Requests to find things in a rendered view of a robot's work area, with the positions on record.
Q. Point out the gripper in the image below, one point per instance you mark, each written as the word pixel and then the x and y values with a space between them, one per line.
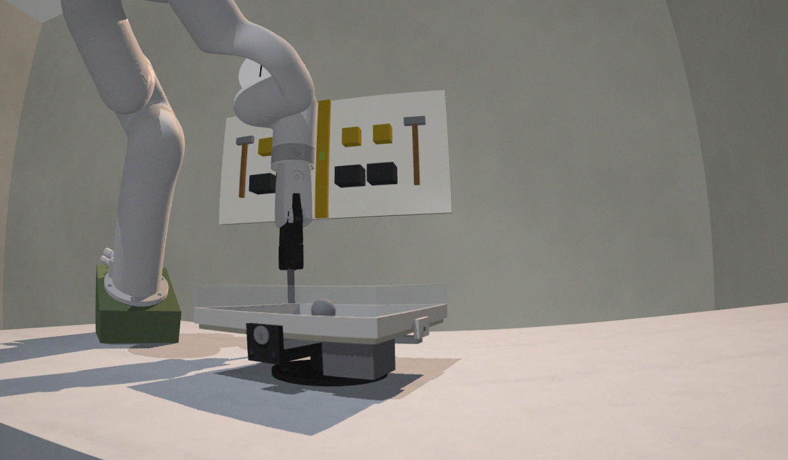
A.
pixel 293 203

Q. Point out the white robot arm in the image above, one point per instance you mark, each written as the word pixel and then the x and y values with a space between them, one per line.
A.
pixel 127 84

